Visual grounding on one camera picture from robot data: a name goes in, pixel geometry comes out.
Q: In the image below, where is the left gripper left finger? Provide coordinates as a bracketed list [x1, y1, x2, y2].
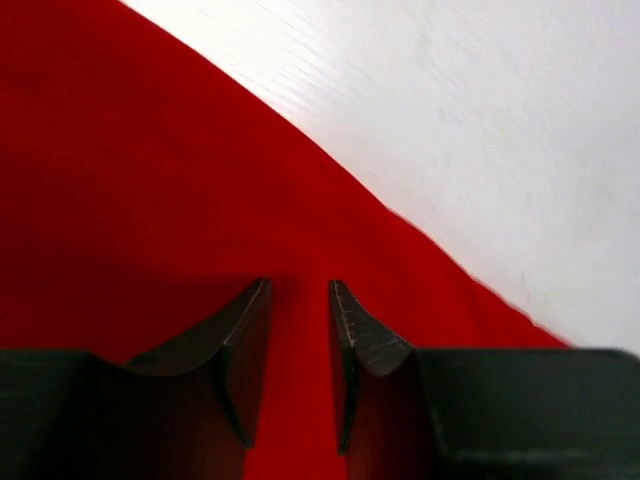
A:
[1, 278, 272, 479]

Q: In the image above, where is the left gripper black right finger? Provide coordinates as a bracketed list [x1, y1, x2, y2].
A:
[328, 280, 639, 479]

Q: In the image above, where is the red t shirt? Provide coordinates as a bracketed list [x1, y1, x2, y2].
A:
[1, 1, 562, 479]

